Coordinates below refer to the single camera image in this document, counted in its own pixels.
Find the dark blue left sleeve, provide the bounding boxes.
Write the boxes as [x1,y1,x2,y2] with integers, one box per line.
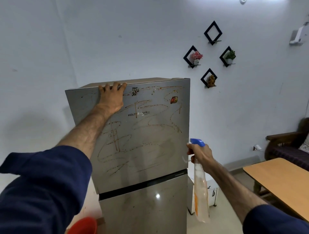
[0,145,93,234]

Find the light wooden table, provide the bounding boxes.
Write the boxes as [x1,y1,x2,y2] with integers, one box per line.
[243,158,309,222]

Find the dark wooden sofa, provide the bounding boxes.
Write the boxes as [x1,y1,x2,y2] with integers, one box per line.
[264,117,309,172]

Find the white wall-mounted device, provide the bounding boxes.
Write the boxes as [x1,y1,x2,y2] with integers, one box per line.
[289,22,309,46]

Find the black diamond shelf with idol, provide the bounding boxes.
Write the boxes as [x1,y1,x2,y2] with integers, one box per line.
[200,68,218,89]

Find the person's right forearm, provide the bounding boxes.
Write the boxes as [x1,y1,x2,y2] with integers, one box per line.
[205,159,267,223]

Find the spray bottle blue trigger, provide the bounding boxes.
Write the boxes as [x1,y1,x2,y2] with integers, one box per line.
[189,138,211,223]

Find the grey refrigerator cabinet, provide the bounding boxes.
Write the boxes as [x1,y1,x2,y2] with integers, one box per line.
[79,77,194,234]

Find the light patterned cushion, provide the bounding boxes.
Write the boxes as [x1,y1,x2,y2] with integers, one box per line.
[298,132,309,154]

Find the plain silver refrigerator door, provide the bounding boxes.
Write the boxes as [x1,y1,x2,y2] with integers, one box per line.
[99,173,188,234]

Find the green plant in white pot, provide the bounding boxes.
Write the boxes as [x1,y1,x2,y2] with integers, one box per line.
[224,49,236,65]

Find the small white cabinet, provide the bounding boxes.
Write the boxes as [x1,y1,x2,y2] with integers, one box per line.
[187,166,218,215]

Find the empty black diamond wall shelf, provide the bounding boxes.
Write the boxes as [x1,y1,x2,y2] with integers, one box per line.
[204,20,223,46]

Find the dark blue right sleeve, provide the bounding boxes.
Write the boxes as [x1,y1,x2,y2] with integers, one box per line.
[242,204,309,234]

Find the person's left forearm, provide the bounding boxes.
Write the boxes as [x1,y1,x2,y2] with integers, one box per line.
[56,106,111,159]

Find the person's left hand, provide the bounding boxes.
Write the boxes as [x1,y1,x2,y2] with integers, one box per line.
[98,82,127,115]

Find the dark blue sleeve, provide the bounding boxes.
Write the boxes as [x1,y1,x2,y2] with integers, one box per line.
[0,145,93,234]
[242,204,309,234]

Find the black diamond shelf with plant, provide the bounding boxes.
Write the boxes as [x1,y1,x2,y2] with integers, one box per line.
[219,46,236,68]

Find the red plastic bucket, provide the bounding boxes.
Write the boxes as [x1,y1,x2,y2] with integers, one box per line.
[66,216,98,234]

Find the pink flowers in white pot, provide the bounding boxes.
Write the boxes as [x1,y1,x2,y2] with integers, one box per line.
[190,50,203,66]

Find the person's right hand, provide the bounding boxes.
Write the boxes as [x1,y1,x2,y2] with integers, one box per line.
[186,142,214,169]

